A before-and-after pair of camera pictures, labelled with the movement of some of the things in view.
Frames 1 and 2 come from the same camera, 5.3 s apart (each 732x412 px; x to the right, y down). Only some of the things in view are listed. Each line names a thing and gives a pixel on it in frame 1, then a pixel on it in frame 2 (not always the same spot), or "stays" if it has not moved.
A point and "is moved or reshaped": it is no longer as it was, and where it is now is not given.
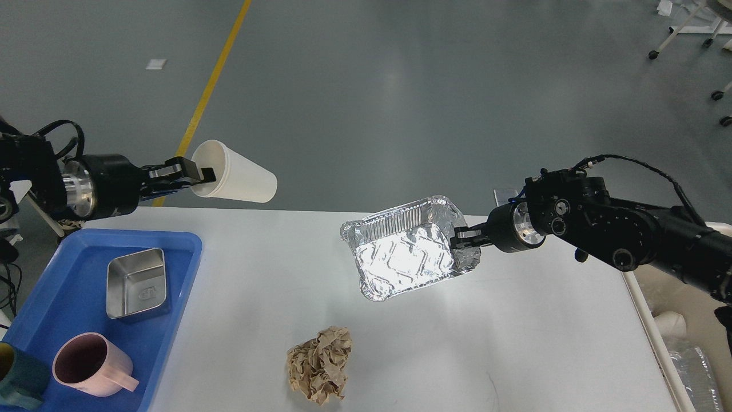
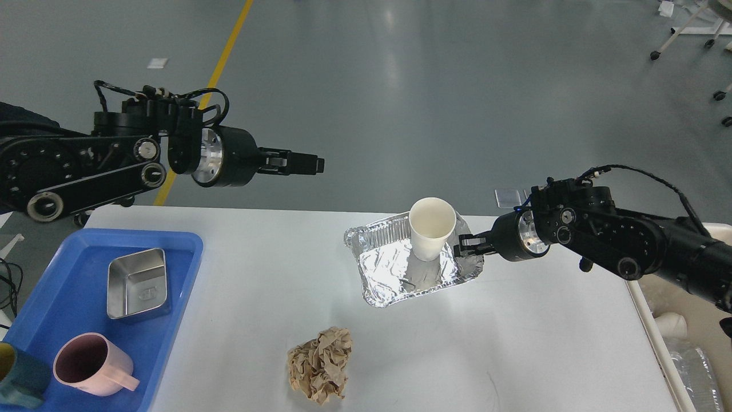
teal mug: x=24 y=378 stays
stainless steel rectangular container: x=135 y=282 stays
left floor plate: x=501 y=196 stays
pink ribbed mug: x=89 y=362 stays
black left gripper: x=101 y=185 → x=230 y=157
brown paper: x=317 y=367 stays
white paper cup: x=237 y=177 → x=432 y=221
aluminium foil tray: x=407 y=245 is moved or reshaped
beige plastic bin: x=655 y=288 stays
